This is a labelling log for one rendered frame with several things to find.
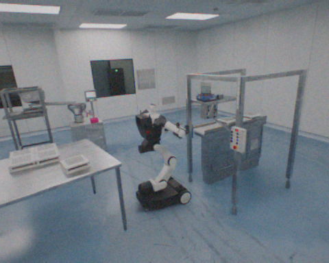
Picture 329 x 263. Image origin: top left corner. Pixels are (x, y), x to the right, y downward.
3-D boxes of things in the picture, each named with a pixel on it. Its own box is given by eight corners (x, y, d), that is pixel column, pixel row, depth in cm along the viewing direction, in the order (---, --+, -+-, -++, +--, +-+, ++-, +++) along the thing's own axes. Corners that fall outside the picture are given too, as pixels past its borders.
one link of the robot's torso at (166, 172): (157, 189, 301) (171, 157, 299) (151, 183, 318) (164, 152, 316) (166, 191, 310) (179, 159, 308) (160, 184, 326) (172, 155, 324)
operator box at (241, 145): (241, 153, 240) (242, 130, 232) (229, 148, 254) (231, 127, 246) (245, 151, 243) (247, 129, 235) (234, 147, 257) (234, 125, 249)
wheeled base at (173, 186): (148, 216, 284) (146, 194, 274) (133, 196, 327) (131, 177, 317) (188, 199, 313) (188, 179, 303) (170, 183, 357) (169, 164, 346)
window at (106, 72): (95, 98, 715) (90, 60, 679) (95, 98, 716) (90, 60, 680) (136, 93, 775) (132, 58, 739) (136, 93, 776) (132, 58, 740)
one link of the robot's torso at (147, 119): (146, 144, 266) (143, 116, 255) (135, 137, 294) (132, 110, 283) (167, 139, 280) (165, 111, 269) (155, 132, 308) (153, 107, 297)
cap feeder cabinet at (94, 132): (77, 162, 457) (70, 127, 434) (74, 153, 505) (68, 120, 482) (107, 155, 485) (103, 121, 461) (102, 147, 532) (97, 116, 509)
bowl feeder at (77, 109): (71, 124, 448) (68, 107, 436) (69, 121, 478) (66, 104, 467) (96, 121, 469) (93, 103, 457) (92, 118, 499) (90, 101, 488)
